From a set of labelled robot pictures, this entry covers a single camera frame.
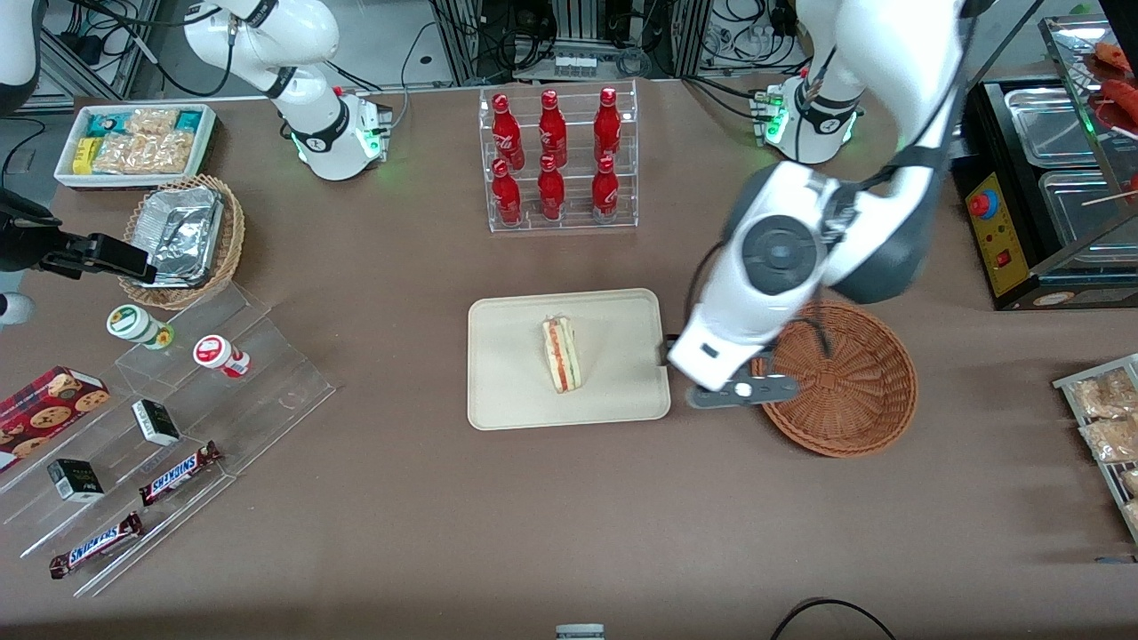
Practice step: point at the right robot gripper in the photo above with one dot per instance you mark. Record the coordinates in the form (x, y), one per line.
(25, 242)

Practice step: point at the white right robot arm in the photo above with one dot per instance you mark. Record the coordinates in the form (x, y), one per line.
(302, 36)

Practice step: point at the beige plastic tray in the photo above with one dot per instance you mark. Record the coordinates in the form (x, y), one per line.
(516, 373)

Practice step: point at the aluminium equipment frame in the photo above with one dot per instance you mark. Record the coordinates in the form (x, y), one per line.
(533, 27)

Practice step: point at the clear rice cracker bag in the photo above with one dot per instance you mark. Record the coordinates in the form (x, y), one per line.
(142, 156)
(151, 121)

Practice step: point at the white power strip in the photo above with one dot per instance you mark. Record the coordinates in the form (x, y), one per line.
(587, 65)

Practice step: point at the clear acrylic stepped display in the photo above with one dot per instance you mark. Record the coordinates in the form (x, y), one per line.
(267, 382)

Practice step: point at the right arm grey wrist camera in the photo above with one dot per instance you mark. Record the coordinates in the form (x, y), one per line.
(13, 309)

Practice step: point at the white plastic snack bin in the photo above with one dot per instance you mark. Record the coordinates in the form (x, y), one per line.
(64, 178)

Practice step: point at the red lid yoghurt cup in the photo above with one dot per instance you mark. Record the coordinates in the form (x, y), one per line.
(213, 351)

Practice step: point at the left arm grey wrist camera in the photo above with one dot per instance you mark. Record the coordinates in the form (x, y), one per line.
(756, 391)

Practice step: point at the green lid yoghurt cup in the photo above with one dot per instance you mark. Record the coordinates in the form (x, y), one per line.
(129, 322)

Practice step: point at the small grey white device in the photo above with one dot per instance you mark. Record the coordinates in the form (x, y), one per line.
(580, 633)

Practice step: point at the yellow snack packet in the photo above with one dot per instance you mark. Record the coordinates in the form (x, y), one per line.
(84, 156)

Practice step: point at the small black carton box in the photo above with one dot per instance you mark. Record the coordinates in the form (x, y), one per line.
(156, 423)
(76, 481)

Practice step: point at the clear acrylic bottle rack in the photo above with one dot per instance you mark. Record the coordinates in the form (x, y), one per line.
(573, 227)

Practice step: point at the teal snack packet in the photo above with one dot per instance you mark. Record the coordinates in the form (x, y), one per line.
(102, 124)
(188, 120)

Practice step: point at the triangular sandwich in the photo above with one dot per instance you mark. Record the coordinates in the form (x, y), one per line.
(562, 356)

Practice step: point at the tray of packaged pastries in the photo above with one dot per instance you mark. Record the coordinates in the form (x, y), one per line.
(1067, 384)

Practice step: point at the red cola bottle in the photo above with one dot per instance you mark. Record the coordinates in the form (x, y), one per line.
(607, 124)
(605, 188)
(550, 191)
(506, 196)
(506, 129)
(552, 129)

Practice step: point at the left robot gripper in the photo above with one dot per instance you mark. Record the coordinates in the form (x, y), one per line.
(664, 344)

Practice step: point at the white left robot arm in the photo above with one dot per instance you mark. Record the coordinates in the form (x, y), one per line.
(925, 89)

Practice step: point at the Snickers chocolate bar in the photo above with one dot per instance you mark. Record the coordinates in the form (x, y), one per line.
(96, 545)
(180, 473)

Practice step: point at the red tartan cookie box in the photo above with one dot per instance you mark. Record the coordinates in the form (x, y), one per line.
(44, 409)

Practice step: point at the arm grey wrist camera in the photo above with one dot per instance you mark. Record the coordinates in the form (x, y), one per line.
(756, 391)
(13, 309)

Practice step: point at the clear pastry bag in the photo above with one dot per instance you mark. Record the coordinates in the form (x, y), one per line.
(1111, 440)
(1102, 396)
(1131, 482)

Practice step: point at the aluminium foil tray stack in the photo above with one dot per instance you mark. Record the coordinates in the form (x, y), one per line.
(182, 231)

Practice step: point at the black food warmer machine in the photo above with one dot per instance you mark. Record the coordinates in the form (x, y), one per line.
(1009, 258)

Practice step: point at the dark brown wicker basket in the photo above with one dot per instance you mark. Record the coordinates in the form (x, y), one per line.
(853, 400)

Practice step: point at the light tan wicker basket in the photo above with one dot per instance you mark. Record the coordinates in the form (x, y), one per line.
(233, 231)

